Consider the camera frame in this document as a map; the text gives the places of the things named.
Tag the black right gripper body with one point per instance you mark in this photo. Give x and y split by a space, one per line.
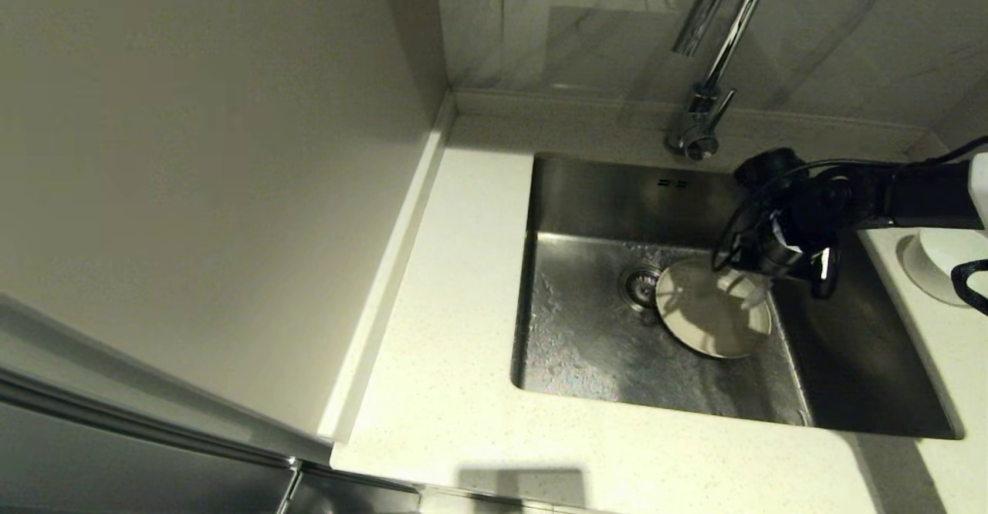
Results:
810 205

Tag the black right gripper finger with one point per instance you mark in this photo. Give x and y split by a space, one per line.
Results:
772 255
826 271

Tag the cream round plate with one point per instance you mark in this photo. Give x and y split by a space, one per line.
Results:
710 321

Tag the white round bowl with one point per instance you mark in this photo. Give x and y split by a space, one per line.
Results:
938 267

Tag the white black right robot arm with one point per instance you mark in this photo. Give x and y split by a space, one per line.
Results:
934 194

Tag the stainless steel sink basin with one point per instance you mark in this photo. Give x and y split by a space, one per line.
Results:
587 344

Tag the round metal drain strainer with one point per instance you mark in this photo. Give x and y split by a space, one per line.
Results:
639 286

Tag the chrome gooseneck faucet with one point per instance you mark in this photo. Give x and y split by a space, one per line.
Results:
698 124

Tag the grey metal cabinet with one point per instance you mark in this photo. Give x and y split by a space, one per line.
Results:
116 452

